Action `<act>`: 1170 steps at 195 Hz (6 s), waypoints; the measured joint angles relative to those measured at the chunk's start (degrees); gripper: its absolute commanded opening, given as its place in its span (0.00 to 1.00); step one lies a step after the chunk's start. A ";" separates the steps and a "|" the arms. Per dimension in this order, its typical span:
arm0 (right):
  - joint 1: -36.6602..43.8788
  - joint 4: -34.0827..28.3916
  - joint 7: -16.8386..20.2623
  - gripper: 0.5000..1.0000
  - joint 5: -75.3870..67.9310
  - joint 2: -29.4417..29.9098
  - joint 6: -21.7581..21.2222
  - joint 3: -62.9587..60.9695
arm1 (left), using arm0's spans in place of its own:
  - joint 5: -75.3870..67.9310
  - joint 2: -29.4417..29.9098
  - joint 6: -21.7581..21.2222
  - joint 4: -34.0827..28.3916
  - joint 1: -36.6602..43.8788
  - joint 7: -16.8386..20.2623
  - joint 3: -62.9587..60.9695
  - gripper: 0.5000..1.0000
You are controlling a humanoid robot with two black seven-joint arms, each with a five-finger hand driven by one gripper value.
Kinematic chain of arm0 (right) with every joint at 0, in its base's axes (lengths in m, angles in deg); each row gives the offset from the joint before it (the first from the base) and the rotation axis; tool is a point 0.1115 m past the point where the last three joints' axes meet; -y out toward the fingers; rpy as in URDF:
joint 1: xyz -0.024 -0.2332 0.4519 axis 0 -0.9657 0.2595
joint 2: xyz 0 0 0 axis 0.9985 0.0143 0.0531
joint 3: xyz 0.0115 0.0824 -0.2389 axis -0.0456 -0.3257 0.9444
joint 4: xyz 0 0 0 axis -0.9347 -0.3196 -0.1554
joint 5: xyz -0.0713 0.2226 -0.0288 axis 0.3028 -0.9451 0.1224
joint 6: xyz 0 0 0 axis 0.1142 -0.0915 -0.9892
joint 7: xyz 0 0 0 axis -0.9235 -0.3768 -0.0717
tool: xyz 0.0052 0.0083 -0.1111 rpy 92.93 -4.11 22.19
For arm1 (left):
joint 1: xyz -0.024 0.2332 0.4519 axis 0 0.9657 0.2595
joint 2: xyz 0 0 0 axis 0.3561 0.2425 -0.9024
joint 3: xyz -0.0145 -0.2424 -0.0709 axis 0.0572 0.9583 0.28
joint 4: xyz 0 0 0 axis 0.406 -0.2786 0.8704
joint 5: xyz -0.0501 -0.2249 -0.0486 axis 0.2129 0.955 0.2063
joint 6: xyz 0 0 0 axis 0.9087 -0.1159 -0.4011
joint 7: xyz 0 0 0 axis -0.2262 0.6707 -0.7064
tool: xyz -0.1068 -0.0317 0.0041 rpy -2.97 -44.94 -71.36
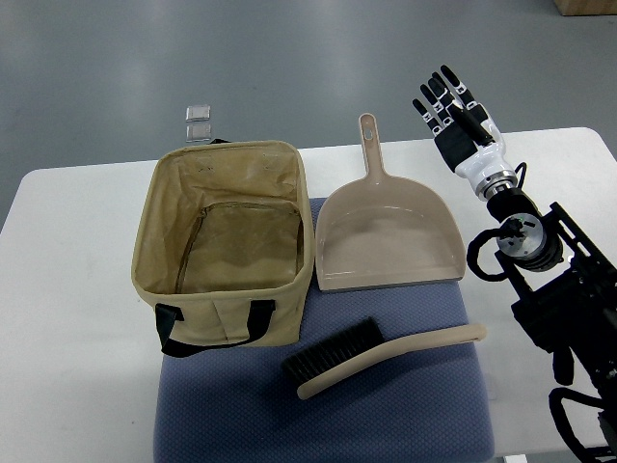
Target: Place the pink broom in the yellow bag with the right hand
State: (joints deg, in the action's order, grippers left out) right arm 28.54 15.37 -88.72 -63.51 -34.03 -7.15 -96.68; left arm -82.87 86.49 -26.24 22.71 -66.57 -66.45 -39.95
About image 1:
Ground yellow fabric bag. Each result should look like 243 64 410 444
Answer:
131 141 315 358

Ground beige broom black bristles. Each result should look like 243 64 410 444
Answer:
282 317 487 400

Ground clear floor marker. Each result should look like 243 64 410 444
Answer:
186 123 211 143
185 104 211 122

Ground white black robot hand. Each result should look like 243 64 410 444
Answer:
413 65 519 201

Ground upper clear floor marker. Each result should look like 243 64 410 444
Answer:
185 104 211 122

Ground beige plastic dustpan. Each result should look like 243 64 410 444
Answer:
315 113 466 291

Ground lower clear floor marker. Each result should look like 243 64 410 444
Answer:
186 123 211 143

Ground blue textured mat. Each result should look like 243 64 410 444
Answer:
153 197 496 463

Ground wooden box corner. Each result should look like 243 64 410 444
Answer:
553 0 617 16

